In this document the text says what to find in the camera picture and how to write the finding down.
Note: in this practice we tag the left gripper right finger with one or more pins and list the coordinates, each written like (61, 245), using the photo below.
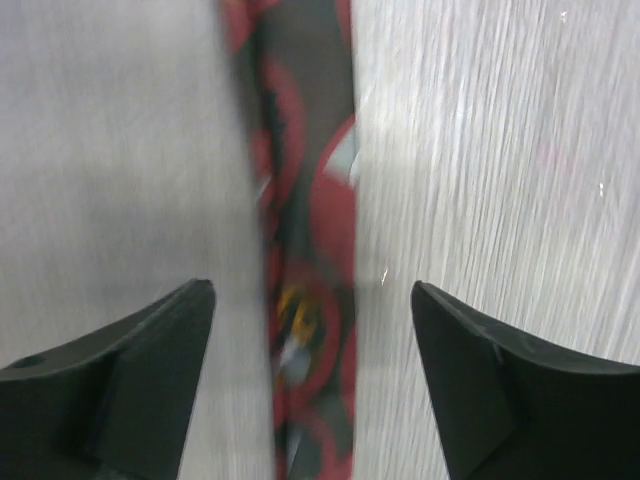
(510, 405)

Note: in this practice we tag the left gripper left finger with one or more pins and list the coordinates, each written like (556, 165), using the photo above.
(113, 404)

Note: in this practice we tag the dark red patterned tie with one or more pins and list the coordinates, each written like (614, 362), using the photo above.
(295, 84)

